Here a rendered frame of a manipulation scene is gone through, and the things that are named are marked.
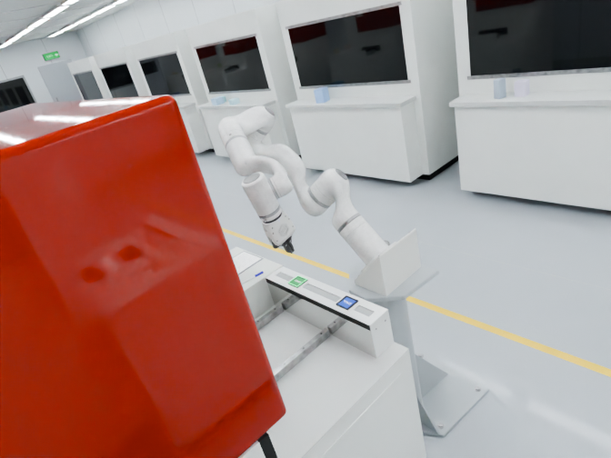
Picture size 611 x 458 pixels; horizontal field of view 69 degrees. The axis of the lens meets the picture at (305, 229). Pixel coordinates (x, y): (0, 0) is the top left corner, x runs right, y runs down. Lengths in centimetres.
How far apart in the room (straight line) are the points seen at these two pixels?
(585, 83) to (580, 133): 37
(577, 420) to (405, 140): 290
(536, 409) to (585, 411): 20
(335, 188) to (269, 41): 436
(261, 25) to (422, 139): 254
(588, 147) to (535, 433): 213
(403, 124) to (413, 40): 75
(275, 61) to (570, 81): 352
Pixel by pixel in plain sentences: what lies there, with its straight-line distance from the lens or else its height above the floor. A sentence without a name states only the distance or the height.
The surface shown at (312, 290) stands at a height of 96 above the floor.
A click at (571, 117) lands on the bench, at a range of 372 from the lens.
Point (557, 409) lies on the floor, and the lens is 248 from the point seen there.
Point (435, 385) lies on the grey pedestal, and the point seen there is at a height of 2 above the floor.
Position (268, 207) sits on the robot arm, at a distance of 149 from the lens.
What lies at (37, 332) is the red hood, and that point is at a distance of 61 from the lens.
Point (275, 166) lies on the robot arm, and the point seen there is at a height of 143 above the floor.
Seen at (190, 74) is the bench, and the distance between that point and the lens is 786.
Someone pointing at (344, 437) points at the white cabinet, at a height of 75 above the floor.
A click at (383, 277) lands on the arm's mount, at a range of 172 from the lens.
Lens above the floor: 188
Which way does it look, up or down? 26 degrees down
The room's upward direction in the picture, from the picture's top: 15 degrees counter-clockwise
